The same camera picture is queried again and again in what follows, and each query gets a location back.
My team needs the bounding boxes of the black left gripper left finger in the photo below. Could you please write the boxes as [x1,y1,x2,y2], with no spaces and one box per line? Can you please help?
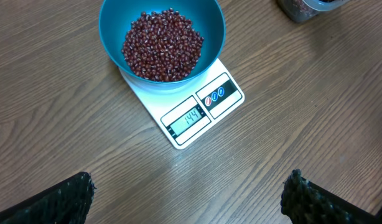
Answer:
[0,172,95,224]

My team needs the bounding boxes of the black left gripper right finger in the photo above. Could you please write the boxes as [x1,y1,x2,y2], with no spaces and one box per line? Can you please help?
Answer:
[281,169,381,224]

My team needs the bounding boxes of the red beans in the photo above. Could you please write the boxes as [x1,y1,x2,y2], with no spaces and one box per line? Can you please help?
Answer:
[121,0,335,83]

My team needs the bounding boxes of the white kitchen scale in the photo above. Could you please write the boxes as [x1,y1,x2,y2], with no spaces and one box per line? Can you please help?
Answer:
[120,59,245,149]

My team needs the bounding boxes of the blue bowl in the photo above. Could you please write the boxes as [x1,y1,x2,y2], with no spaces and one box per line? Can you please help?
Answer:
[98,0,226,85]

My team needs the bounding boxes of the clear plastic container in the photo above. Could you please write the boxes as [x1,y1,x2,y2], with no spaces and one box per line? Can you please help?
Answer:
[276,0,349,23]

